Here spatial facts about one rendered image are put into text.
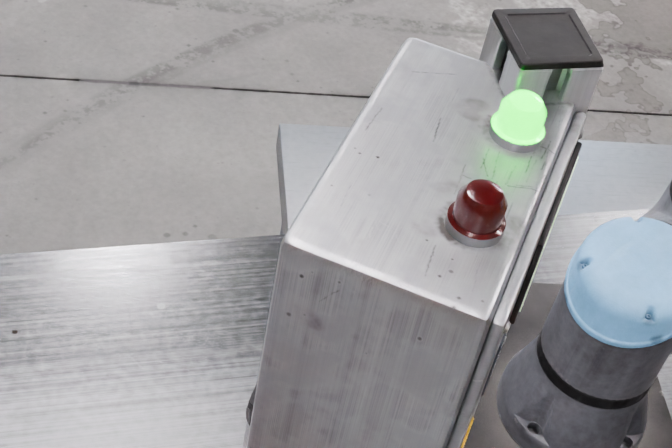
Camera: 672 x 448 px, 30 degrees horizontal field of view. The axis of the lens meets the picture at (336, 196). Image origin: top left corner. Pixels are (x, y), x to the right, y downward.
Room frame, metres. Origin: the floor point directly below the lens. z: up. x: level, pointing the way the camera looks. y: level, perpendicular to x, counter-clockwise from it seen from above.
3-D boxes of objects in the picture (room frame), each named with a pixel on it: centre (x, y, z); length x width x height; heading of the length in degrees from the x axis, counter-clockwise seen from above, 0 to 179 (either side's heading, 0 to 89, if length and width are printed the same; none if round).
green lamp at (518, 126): (0.47, -0.08, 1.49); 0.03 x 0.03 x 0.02
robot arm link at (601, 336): (0.82, -0.29, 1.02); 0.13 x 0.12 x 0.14; 142
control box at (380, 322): (0.44, -0.05, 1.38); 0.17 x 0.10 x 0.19; 167
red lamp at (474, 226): (0.40, -0.06, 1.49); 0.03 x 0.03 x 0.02
